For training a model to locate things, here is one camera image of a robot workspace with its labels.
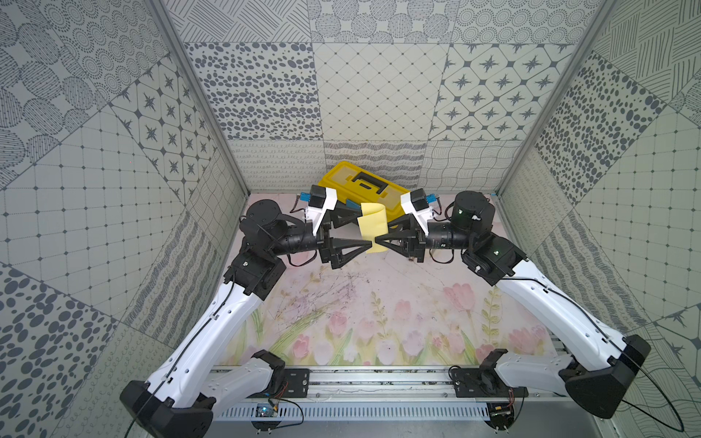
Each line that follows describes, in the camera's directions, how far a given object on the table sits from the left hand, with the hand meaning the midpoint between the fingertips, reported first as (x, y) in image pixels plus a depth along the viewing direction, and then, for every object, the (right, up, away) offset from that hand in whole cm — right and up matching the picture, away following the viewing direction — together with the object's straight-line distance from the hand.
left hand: (364, 222), depth 53 cm
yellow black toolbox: (-2, +13, +47) cm, 49 cm away
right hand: (+3, -3, +6) cm, 7 cm away
